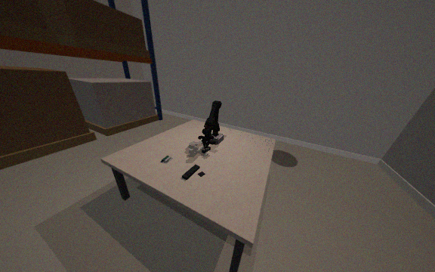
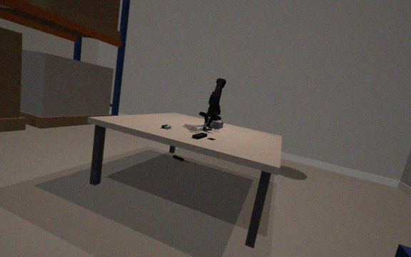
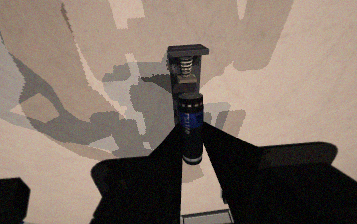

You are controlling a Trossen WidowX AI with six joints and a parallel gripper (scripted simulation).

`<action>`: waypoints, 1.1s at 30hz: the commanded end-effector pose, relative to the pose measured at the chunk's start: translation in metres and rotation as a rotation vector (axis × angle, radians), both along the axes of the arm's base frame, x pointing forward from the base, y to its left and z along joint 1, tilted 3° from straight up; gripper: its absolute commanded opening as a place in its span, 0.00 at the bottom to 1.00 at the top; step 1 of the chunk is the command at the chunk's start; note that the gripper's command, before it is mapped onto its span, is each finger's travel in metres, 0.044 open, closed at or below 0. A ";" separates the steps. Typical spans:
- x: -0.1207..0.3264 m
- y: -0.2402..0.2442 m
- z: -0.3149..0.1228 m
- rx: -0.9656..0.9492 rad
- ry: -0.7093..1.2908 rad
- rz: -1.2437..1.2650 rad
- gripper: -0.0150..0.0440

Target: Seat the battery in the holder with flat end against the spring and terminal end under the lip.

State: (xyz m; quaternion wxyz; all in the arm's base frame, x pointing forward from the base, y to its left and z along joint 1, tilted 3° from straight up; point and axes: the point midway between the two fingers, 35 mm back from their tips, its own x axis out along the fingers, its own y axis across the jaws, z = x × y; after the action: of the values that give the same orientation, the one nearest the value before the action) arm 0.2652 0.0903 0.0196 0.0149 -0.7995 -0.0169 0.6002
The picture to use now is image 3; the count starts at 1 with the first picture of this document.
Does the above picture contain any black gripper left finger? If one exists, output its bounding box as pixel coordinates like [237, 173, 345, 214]
[90, 123, 183, 224]

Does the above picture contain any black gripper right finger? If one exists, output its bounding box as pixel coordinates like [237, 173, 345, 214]
[203, 121, 338, 223]

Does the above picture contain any black and blue battery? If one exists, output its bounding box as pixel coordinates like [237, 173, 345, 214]
[178, 92, 204, 165]

